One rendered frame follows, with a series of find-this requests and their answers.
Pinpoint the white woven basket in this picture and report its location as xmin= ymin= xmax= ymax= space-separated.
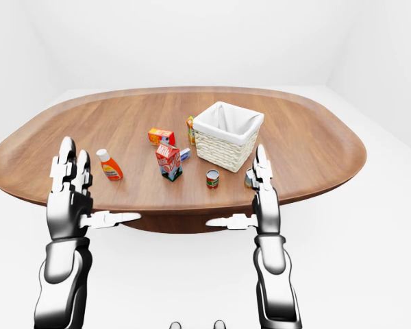
xmin=192 ymin=101 xmax=265 ymax=173

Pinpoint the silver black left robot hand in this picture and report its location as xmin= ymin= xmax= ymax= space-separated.
xmin=46 ymin=136 xmax=142 ymax=241

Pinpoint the orange bottle with white cap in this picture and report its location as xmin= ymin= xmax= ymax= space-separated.
xmin=95 ymin=148 xmax=124 ymax=182

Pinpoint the red green soup can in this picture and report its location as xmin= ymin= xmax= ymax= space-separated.
xmin=205 ymin=169 xmax=221 ymax=190

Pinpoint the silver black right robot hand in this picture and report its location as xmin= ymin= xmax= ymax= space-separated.
xmin=205 ymin=144 xmax=282 ymax=236

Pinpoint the orange red food box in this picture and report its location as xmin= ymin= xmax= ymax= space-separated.
xmin=147 ymin=127 xmax=176 ymax=147

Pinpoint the red and white milk carton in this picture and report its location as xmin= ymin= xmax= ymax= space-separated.
xmin=155 ymin=142 xmax=184 ymax=182

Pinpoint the orange yellow juice carton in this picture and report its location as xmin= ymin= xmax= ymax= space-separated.
xmin=186 ymin=115 xmax=197 ymax=146

